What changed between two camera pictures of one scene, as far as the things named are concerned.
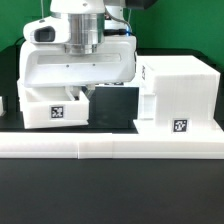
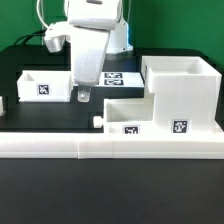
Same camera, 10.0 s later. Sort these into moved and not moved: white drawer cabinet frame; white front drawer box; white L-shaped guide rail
Moved: white front drawer box
Not moved: white drawer cabinet frame; white L-shaped guide rail
